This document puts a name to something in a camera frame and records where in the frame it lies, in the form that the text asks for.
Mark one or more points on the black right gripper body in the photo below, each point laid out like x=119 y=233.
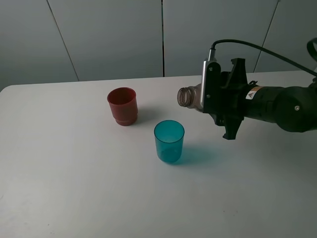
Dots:
x=228 y=111

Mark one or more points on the teal translucent plastic cup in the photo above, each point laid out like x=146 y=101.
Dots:
x=169 y=135

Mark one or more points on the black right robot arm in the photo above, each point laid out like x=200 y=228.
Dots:
x=293 y=109

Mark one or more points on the red plastic cup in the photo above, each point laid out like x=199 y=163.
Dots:
x=123 y=105

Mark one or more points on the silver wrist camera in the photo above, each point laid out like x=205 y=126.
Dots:
x=210 y=83

